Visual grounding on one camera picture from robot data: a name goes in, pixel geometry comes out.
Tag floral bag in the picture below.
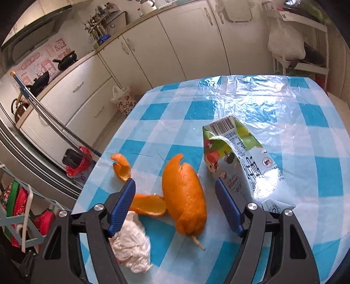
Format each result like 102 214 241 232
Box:
110 85 136 118

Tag blue handled mop pole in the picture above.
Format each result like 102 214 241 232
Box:
10 71 102 158

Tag bag of green vegetables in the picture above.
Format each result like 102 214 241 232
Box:
297 0 330 23

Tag large orange peel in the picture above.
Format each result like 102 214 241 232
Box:
161 153 207 251

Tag blue checked tablecloth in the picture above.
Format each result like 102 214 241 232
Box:
72 75 350 284

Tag black round pot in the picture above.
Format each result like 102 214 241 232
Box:
52 50 79 71

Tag black frying pan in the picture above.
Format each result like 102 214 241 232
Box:
25 71 51 94

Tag white tissue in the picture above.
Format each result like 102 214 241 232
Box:
109 211 153 274

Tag white base cabinets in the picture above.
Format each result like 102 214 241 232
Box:
16 0 274 170

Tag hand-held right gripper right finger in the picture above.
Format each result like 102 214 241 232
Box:
215 177 321 284

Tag white hanging waste bin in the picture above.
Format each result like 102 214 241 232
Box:
215 0 254 24

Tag white rack cart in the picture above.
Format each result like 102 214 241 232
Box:
269 10 330 76

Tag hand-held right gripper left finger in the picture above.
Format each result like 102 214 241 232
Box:
30 179 137 284

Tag black wok with lid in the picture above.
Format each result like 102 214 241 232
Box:
289 42 328 69

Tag curled small orange peel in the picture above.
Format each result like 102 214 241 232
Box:
110 152 132 182

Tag black range hood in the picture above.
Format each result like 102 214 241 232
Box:
0 3 74 52

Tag metal kettle wooden handle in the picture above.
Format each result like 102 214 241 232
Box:
10 94 30 122

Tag printed drink carton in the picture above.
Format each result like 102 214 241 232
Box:
202 115 298 217

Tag metal broom pole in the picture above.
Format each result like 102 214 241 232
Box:
27 93 95 164

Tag dark tray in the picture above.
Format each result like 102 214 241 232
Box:
105 10 130 31

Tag blue and white shelf rack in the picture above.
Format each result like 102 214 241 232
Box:
0 161 60 255

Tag wall utensil rack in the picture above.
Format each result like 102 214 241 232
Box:
83 2 121 42

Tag bin with red liner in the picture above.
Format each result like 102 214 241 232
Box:
66 146 94 182

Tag pink patterned wall sticker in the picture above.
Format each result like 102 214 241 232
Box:
13 38 69 86

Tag grey sliding door frame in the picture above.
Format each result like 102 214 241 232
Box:
0 103 83 200

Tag white plastic bag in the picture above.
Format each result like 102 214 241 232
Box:
267 13 307 62

